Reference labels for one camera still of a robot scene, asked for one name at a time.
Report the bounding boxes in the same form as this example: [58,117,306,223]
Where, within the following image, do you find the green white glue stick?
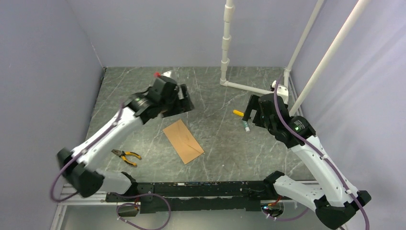
[243,121,250,132]

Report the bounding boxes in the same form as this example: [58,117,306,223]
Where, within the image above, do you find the brown paper envelope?
[163,119,204,164]

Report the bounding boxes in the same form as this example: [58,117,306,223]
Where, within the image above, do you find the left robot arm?
[56,74,194,201]

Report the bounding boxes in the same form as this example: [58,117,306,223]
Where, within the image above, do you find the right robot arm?
[242,93,372,230]

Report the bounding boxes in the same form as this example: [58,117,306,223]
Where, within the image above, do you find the yellow handled screwdriver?
[233,110,244,117]

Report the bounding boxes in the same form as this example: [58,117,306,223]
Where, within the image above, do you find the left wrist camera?
[154,70,172,79]

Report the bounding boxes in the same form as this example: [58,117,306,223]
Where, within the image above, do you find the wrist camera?
[271,80,289,104]
[154,70,172,79]

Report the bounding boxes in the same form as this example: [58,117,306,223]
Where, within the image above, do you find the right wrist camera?
[271,80,289,104]

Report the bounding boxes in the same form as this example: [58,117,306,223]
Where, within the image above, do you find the yellow handled pliers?
[111,149,142,167]

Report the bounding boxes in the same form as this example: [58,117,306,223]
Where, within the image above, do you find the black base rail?
[106,181,280,214]

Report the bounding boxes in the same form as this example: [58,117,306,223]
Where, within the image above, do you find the white pvc pipe frame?
[219,0,372,116]

